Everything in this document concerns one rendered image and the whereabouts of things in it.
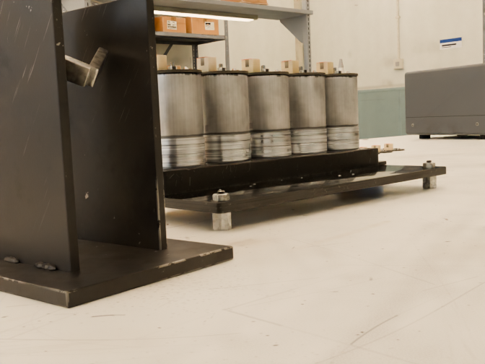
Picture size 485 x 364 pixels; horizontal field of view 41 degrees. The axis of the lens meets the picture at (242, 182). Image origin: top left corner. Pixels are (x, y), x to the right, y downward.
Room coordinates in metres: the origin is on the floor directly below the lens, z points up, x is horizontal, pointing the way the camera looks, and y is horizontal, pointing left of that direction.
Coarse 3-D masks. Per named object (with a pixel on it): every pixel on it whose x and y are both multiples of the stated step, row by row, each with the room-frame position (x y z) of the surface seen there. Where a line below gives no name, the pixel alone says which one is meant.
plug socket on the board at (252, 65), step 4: (244, 60) 0.32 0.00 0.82; (248, 60) 0.32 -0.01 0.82; (252, 60) 0.32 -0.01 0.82; (256, 60) 0.32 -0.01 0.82; (244, 64) 0.32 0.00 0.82; (248, 64) 0.32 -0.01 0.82; (252, 64) 0.32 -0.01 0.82; (256, 64) 0.32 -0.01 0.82; (244, 68) 0.32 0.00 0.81; (248, 68) 0.32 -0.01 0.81; (252, 68) 0.32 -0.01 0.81; (256, 68) 0.32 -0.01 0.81; (260, 68) 0.32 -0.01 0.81; (248, 72) 0.32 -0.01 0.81
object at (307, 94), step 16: (304, 80) 0.33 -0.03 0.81; (320, 80) 0.34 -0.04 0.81; (304, 96) 0.33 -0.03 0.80; (320, 96) 0.34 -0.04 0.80; (304, 112) 0.33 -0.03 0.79; (320, 112) 0.34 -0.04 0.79; (304, 128) 0.33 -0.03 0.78; (320, 128) 0.34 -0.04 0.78; (304, 144) 0.33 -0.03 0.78; (320, 144) 0.34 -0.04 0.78
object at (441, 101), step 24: (408, 72) 0.94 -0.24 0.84; (432, 72) 0.90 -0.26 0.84; (456, 72) 0.86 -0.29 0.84; (480, 72) 0.83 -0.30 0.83; (408, 96) 0.94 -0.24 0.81; (432, 96) 0.90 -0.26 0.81; (456, 96) 0.86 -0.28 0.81; (480, 96) 0.83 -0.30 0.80; (408, 120) 0.94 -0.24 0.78; (432, 120) 0.90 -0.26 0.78; (456, 120) 0.86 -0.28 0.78; (480, 120) 0.83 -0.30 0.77
